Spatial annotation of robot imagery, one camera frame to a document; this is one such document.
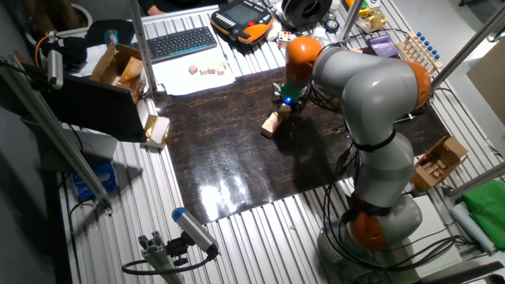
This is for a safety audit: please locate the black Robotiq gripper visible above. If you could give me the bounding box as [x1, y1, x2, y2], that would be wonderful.
[271, 93, 311, 116]

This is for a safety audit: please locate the colourful Rubik's cube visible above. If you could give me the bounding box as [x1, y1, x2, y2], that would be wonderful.
[277, 30, 294, 50]

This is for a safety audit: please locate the white rounded object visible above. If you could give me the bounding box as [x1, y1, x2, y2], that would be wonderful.
[266, 21, 282, 43]

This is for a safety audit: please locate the dark marble pattern mat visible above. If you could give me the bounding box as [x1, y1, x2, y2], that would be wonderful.
[151, 65, 451, 226]

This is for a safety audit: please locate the black filament spool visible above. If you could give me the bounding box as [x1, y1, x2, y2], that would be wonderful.
[281, 0, 335, 30]

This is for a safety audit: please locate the black orange teach pendant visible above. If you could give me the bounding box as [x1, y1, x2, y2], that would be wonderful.
[210, 0, 275, 45]

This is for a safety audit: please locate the white paper sheet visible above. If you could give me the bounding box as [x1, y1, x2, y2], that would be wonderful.
[151, 46, 237, 97]

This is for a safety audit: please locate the purple plastic object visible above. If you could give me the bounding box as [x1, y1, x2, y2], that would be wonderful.
[366, 33, 400, 59]

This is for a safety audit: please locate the golden metal object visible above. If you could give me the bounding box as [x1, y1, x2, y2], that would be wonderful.
[356, 10, 389, 34]

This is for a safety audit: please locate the black computer keyboard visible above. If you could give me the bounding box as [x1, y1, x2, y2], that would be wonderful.
[131, 26, 219, 65]

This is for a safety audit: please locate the white gold foil box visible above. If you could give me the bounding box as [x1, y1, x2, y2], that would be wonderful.
[140, 114, 172, 151]

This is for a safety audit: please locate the wooden rack with blue caps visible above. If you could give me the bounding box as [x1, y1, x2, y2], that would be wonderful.
[395, 31, 444, 71]

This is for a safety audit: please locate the cardboard box with wooden pieces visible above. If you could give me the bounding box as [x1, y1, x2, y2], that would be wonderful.
[410, 135, 469, 193]

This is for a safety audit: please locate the open brown cardboard box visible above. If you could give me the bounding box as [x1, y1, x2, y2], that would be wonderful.
[89, 42, 148, 105]

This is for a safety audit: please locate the white base board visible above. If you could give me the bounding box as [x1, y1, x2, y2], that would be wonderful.
[394, 194, 463, 278]

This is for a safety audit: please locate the blue translucent cup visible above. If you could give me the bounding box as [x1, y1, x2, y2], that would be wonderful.
[103, 28, 120, 49]

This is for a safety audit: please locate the black flat panel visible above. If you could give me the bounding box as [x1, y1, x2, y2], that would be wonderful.
[37, 73, 148, 144]

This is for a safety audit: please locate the short aluminium profile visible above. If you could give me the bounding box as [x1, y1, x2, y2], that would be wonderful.
[137, 230, 186, 284]

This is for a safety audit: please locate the grey flat box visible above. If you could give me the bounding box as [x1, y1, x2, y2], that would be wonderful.
[61, 126, 119, 163]

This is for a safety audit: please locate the brown cardboard panel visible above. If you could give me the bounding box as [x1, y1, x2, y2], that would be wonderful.
[465, 39, 505, 128]

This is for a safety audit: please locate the blue plastic packet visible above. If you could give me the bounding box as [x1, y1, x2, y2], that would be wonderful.
[70, 161, 119, 202]

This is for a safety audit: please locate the black fabric bag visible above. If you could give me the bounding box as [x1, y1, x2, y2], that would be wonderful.
[39, 19, 136, 67]

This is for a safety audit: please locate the white rolled sheet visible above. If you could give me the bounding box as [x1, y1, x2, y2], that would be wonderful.
[449, 200, 497, 257]

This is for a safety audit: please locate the green cloth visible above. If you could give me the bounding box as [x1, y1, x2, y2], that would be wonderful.
[461, 179, 505, 253]

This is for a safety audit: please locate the black flat bar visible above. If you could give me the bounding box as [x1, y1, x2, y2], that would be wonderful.
[417, 260, 505, 284]

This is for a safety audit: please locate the green wrist mount adapter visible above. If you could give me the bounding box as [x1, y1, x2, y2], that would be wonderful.
[279, 81, 305, 99]

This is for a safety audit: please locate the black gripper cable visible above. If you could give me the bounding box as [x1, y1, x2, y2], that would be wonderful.
[299, 80, 348, 116]

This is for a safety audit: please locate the black cable with plug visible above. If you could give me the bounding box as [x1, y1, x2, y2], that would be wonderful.
[335, 136, 362, 189]

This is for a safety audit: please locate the aluminium frame post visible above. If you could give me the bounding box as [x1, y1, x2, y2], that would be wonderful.
[432, 6, 505, 86]
[338, 0, 366, 43]
[128, 0, 159, 92]

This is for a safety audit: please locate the silver camera with blue cap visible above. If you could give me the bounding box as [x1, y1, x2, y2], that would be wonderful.
[170, 206, 220, 258]

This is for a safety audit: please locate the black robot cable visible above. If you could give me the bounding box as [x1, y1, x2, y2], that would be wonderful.
[321, 181, 477, 274]

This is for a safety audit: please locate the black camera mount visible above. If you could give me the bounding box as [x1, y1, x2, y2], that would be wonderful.
[164, 233, 191, 267]

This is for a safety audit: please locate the aluminium frame beam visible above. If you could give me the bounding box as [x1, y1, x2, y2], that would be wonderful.
[447, 160, 505, 201]
[0, 54, 114, 216]

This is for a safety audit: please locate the black camera cable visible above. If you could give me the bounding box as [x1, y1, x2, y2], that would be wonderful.
[121, 244, 219, 276]

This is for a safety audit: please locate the silver depth camera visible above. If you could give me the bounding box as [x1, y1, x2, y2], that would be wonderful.
[46, 49, 65, 91]

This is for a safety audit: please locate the orange cable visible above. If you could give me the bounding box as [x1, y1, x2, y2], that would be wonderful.
[34, 30, 58, 69]

